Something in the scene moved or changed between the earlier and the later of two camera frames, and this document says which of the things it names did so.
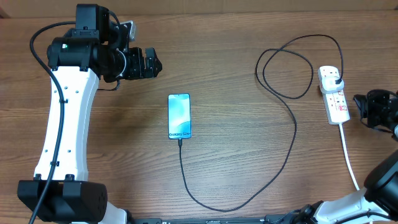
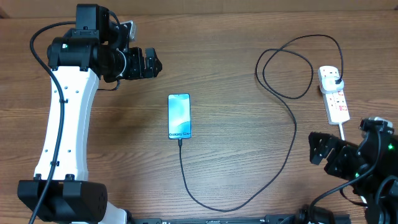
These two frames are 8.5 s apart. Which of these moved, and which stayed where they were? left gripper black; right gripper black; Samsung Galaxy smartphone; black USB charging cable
Moved: right gripper black
Stayed: Samsung Galaxy smartphone; black USB charging cable; left gripper black
